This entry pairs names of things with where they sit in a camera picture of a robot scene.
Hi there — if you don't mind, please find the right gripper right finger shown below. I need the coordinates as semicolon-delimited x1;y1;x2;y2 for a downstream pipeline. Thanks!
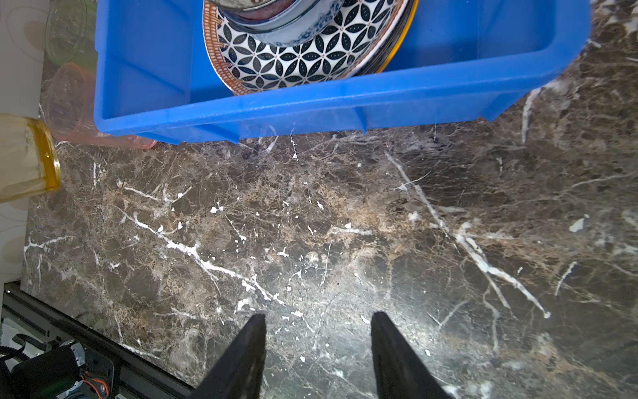
371;312;450;399

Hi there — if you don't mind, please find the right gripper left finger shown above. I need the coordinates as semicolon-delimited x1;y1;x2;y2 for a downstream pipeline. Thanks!
189;314;267;399

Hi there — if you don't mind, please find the yellow transparent cup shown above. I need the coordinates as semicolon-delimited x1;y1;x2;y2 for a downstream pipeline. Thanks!
1;114;61;203

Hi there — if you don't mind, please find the geometric pattern brown rimmed plate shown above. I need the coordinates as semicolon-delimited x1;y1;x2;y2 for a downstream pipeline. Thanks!
203;1;408;96

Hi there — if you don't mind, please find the yellow rimmed polka dot plate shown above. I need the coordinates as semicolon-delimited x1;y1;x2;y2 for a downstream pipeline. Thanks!
372;0;420;73

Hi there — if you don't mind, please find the pink transparent cup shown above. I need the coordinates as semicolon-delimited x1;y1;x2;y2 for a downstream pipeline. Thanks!
43;63;156;150

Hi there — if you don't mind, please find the brown leaf pattern bowl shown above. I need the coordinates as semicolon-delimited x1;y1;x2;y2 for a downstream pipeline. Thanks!
210;0;292;13

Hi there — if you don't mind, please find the blue plastic bin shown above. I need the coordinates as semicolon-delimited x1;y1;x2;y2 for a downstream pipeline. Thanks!
94;1;591;145

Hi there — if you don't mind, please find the green transparent cup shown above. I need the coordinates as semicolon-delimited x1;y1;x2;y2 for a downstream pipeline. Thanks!
45;0;97;72

